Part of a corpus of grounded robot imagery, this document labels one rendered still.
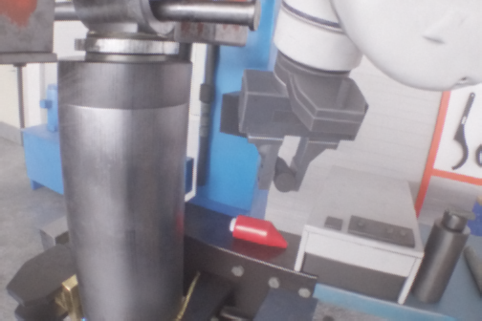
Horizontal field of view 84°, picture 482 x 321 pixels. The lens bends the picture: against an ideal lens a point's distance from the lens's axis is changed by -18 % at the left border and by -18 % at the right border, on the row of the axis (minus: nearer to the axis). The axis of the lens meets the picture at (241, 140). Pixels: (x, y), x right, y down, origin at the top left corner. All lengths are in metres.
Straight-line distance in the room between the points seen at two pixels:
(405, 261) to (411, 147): 1.84
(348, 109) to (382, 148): 2.18
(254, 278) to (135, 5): 0.58
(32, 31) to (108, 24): 0.13
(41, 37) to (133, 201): 0.25
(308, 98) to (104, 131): 0.28
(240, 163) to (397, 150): 1.72
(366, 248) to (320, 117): 0.42
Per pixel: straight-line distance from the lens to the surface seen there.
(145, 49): 0.44
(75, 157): 0.47
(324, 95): 0.26
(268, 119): 0.33
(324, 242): 0.64
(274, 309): 0.67
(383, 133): 2.41
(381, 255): 0.64
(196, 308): 0.69
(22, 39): 0.40
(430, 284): 0.72
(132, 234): 0.50
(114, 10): 0.47
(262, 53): 0.81
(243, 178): 0.88
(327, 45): 0.27
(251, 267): 0.72
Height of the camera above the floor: 1.49
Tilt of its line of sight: 16 degrees down
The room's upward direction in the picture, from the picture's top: 6 degrees clockwise
